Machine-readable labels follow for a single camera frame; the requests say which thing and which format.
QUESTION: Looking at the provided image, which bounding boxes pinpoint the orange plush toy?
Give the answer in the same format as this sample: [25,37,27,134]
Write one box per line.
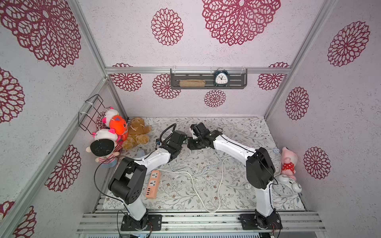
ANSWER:
[109,115,128,141]

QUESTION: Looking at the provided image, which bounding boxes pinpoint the tan pouch on shelf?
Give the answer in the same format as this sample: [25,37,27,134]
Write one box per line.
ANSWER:
[179,79,206,88]

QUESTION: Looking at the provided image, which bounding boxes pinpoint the grey wall shelf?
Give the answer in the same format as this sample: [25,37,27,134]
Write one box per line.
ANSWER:
[170,68,248,90]

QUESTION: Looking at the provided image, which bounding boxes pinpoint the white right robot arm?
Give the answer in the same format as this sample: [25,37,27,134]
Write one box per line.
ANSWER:
[188,123,275,218]

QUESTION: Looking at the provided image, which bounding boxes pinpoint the orange power strip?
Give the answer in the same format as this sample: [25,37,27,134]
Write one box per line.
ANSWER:
[145,170,161,199]

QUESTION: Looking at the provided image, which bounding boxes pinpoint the brown teddy bear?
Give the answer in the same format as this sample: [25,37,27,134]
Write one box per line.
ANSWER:
[122,117,152,150]

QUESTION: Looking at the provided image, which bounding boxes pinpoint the black faced striped plush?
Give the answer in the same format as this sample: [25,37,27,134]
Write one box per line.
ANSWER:
[86,129,122,168]

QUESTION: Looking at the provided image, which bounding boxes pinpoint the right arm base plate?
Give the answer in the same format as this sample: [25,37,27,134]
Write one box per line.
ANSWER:
[238,211,283,230]

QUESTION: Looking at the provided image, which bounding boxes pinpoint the white pink plush toy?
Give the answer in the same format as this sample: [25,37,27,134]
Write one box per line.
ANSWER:
[102,107,120,127]

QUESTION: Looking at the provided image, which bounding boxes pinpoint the white alarm clock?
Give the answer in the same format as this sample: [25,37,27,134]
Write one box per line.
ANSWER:
[273,175,302,197]

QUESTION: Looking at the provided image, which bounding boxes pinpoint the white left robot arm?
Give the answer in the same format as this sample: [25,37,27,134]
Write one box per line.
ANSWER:
[108,131,187,222]

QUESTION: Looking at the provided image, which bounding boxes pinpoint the pink frog plush toy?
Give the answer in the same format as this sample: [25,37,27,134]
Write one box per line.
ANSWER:
[281,147,298,180]

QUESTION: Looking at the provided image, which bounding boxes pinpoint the teal alarm clock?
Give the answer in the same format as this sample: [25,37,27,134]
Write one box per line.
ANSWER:
[213,70,230,87]

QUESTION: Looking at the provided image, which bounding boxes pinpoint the white power cord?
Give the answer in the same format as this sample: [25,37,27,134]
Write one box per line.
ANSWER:
[157,154,257,214]

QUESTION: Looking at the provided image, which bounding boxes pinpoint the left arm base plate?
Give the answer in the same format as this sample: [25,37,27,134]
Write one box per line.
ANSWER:
[120,213,162,232]

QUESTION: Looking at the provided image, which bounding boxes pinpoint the black wire basket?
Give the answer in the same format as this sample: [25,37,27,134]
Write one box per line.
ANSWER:
[77,94,110,134]

